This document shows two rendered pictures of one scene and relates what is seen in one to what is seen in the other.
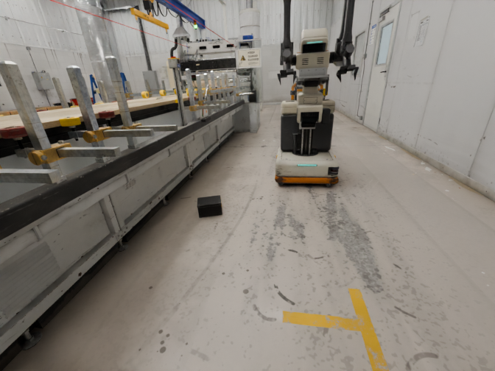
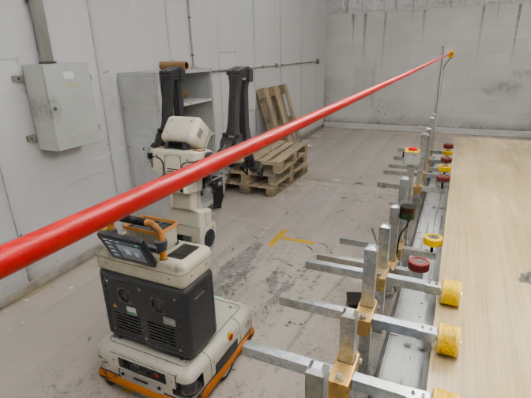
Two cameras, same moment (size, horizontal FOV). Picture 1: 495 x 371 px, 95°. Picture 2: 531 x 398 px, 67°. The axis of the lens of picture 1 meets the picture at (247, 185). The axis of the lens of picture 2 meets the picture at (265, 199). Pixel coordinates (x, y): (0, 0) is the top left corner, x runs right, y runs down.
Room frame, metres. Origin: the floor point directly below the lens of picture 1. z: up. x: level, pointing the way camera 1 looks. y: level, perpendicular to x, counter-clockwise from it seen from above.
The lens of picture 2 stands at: (4.13, 0.33, 1.69)
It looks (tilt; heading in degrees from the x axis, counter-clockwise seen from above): 20 degrees down; 195
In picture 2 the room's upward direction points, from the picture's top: 2 degrees counter-clockwise
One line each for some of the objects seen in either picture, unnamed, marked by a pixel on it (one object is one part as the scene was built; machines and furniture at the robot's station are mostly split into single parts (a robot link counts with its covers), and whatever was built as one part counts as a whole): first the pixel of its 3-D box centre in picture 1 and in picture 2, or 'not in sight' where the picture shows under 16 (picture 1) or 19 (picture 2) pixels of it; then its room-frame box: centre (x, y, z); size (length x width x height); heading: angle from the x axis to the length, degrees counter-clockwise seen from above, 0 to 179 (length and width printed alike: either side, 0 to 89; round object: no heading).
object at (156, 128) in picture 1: (141, 129); (410, 187); (1.36, 0.60, 0.80); 0.43 x 0.03 x 0.04; 80
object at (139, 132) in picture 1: (110, 133); (414, 174); (1.11, 0.64, 0.83); 0.43 x 0.03 x 0.04; 80
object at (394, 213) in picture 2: (201, 100); (390, 258); (2.56, 0.44, 0.87); 0.04 x 0.04 x 0.48; 80
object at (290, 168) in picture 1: (304, 163); (180, 339); (2.42, -0.66, 0.16); 0.67 x 0.64 x 0.25; 169
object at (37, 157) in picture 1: (51, 153); not in sight; (0.85, 0.74, 0.81); 0.14 x 0.06 x 0.05; 170
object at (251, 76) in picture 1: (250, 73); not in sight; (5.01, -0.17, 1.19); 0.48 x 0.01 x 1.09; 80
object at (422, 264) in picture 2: not in sight; (417, 272); (2.61, 0.54, 0.85); 0.08 x 0.08 x 0.11
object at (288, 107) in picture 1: (306, 122); (161, 282); (2.51, -0.67, 0.59); 0.55 x 0.34 x 0.83; 79
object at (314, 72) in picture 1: (311, 82); (197, 185); (2.14, -0.60, 0.99); 0.28 x 0.16 x 0.22; 79
